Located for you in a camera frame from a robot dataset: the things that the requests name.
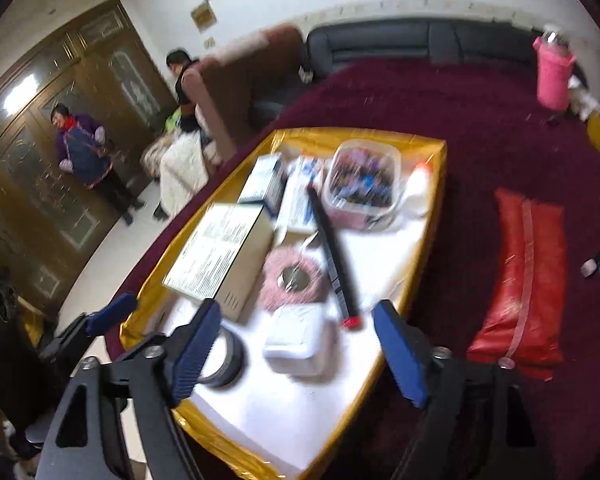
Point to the clear cartoon print pouch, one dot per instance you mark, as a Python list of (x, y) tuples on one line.
[(362, 180)]

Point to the pink knitted sleeve bottle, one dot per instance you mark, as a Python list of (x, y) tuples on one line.
[(552, 77)]

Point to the white medicine box green edge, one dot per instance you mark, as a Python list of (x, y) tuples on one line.
[(217, 255)]

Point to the pink fluffy pad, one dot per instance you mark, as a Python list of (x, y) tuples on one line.
[(280, 290)]

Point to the small wall plaque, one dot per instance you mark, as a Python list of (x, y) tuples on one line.
[(203, 16)]

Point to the black sofa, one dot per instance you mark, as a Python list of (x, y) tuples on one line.
[(380, 42)]

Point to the black speaker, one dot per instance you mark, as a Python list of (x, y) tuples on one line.
[(0, 355)]

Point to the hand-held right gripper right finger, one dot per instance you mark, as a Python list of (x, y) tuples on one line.
[(400, 355)]

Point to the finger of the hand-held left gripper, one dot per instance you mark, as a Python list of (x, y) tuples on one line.
[(112, 312)]

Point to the brown chair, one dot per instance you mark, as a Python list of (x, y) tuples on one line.
[(245, 75)]

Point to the small blue and white box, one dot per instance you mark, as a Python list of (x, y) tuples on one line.
[(262, 180)]

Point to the red foil snack packet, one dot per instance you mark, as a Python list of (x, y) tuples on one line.
[(522, 280)]

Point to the gold tray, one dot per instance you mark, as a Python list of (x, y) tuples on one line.
[(260, 420)]

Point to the black tube with red cap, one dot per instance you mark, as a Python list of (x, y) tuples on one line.
[(332, 255)]

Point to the small white squeeze bottle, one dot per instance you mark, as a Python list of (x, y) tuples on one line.
[(297, 342)]

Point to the brown wooden door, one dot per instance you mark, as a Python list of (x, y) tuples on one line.
[(55, 110)]

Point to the long white ointment box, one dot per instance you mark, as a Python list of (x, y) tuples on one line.
[(297, 200)]

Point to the white bottle with orange cap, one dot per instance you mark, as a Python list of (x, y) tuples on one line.
[(420, 190)]

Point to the black tape roll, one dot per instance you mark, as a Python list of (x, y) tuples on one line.
[(232, 360)]

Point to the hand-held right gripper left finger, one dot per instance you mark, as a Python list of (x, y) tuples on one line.
[(195, 355)]

